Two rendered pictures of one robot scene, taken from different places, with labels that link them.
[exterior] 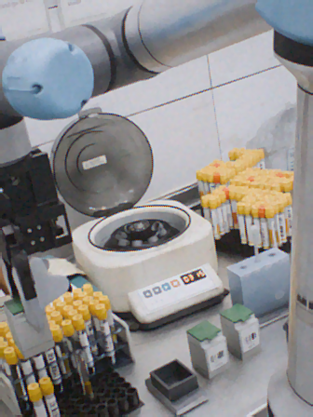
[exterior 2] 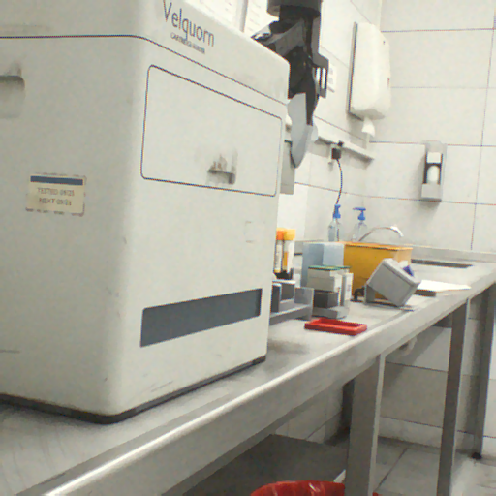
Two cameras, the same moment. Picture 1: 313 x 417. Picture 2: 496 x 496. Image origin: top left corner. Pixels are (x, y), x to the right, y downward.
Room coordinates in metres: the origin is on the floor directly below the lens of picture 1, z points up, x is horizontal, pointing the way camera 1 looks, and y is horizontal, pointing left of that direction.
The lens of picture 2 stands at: (0.00, 0.78, 1.03)
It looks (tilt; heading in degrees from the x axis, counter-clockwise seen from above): 3 degrees down; 323
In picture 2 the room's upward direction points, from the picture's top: 5 degrees clockwise
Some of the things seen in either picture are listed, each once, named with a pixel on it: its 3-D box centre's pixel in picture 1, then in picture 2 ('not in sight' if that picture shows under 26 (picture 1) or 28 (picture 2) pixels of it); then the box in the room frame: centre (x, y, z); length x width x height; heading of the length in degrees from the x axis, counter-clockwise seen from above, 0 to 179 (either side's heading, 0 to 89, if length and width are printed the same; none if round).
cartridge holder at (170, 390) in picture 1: (174, 383); (315, 302); (0.82, 0.02, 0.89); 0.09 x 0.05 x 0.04; 27
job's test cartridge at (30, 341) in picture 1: (28, 324); (273, 168); (0.74, 0.19, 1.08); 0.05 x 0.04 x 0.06; 25
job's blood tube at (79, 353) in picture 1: (86, 380); not in sight; (0.81, 0.15, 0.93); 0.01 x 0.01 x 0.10; 30
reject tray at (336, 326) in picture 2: not in sight; (336, 326); (0.70, 0.09, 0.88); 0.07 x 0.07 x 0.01; 29
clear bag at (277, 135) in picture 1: (280, 145); not in sight; (1.56, -0.33, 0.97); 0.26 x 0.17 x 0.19; 134
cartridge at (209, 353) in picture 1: (208, 349); (324, 288); (0.86, -0.04, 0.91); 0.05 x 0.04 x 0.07; 29
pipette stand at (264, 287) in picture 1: (261, 287); (322, 269); (0.99, -0.15, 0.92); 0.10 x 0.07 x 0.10; 114
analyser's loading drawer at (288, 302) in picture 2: not in sight; (256, 303); (0.64, 0.28, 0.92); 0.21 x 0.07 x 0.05; 119
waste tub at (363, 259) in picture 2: not in sight; (370, 269); (1.01, -0.31, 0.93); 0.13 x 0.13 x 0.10; 29
